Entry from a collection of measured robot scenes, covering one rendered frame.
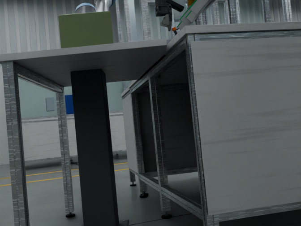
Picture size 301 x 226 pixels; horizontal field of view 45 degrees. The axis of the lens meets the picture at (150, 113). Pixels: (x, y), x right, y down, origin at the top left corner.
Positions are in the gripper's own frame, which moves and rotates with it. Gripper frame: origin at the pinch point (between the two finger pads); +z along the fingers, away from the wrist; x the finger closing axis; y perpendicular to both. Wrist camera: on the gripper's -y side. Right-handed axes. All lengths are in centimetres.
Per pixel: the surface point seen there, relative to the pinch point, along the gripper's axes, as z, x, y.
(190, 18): 5.4, 35.4, 0.0
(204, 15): -0.2, 21.1, -12.8
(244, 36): 25, 74, -7
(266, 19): 13, 53, -29
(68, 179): 83, -37, 65
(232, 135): 62, 75, 3
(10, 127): 51, 43, 84
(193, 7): 4.5, 47.8, 2.6
